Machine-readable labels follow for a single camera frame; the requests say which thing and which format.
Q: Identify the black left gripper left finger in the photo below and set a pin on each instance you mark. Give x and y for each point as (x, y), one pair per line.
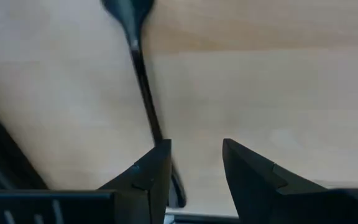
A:
(120, 205)

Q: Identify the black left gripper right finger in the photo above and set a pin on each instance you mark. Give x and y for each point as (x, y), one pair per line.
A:
(275, 199)

